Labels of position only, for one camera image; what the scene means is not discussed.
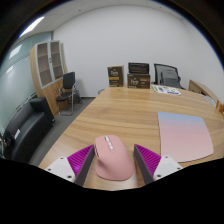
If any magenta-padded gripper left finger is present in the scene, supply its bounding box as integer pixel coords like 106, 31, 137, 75
44, 143, 96, 188

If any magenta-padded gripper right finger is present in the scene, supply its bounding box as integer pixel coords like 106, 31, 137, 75
133, 143, 184, 186

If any pink computer mouse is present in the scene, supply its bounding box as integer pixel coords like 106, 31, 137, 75
94, 134, 135, 182

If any pink and blue mouse pad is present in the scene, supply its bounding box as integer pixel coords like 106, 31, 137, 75
157, 111, 215, 164

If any white printed sticker sheet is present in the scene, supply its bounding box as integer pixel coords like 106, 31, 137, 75
151, 84, 182, 97

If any wooden shelf cabinet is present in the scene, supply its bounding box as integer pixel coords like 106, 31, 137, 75
29, 40, 69, 116

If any wooden side desk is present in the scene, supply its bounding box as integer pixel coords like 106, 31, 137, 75
188, 79, 224, 116

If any black visitor chair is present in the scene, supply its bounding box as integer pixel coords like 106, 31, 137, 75
55, 71, 83, 116

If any grey bag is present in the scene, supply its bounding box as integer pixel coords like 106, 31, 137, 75
160, 70, 183, 89

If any black mesh office chair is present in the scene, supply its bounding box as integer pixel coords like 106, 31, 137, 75
153, 63, 186, 90

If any black box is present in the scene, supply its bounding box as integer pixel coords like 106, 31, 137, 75
128, 62, 150, 75

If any small brown cardboard box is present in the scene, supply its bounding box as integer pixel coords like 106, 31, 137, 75
107, 65, 125, 88

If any ceiling light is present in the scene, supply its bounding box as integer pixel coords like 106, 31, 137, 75
18, 15, 46, 39

